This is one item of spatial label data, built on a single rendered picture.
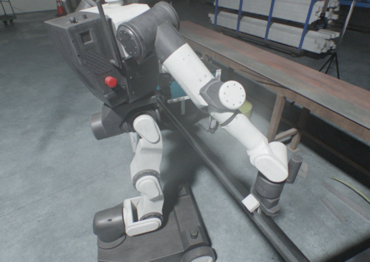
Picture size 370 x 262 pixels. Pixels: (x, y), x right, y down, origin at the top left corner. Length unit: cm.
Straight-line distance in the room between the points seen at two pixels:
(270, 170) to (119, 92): 54
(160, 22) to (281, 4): 458
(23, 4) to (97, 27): 1059
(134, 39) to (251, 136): 41
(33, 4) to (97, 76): 1060
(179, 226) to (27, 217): 115
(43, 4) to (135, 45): 1078
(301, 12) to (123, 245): 449
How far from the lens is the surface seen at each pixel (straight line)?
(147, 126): 95
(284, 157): 75
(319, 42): 487
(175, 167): 212
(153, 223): 144
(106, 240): 155
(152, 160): 112
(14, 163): 267
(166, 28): 64
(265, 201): 86
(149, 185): 117
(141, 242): 155
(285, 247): 92
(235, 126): 66
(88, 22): 73
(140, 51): 62
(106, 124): 95
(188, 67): 62
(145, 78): 83
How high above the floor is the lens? 153
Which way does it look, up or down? 35 degrees down
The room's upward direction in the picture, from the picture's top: straight up
